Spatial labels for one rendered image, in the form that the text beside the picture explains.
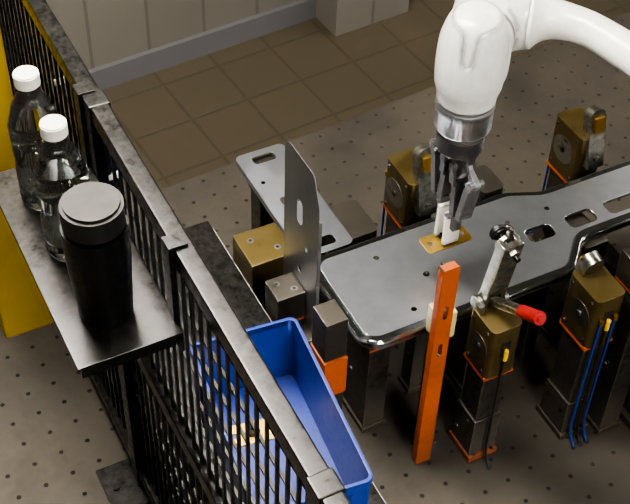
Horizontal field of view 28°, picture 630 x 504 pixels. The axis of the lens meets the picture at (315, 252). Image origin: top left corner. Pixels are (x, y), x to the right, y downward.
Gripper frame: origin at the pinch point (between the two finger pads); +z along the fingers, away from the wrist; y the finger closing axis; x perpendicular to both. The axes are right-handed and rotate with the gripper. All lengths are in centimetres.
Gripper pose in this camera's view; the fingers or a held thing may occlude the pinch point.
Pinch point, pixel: (448, 222)
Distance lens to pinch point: 207.7
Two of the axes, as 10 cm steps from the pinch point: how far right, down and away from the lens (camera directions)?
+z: -0.3, 7.0, 7.1
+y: -4.5, -6.5, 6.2
